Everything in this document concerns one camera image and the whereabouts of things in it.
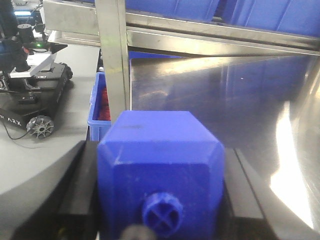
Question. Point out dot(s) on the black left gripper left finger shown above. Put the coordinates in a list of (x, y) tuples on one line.
[(71, 210)]

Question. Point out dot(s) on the blue block part with knob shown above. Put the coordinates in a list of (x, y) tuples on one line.
[(161, 169)]

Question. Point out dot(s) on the small blue floor bin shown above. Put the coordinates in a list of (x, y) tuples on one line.
[(97, 129)]

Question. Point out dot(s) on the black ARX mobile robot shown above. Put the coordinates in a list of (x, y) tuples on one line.
[(31, 82)]

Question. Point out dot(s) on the blue bin on left shelf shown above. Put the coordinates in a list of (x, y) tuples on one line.
[(203, 10)]

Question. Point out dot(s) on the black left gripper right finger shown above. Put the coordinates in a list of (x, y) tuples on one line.
[(250, 209)]

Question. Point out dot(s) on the red parts in bin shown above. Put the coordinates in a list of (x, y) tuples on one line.
[(103, 109)]

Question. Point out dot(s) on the stainless steel shelf frame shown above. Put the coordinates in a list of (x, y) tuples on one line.
[(106, 24)]

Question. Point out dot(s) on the blue bin on right shelf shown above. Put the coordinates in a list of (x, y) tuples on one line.
[(300, 17)]

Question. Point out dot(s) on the blue bin on shelf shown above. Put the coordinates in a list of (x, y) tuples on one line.
[(300, 17), (203, 10)]

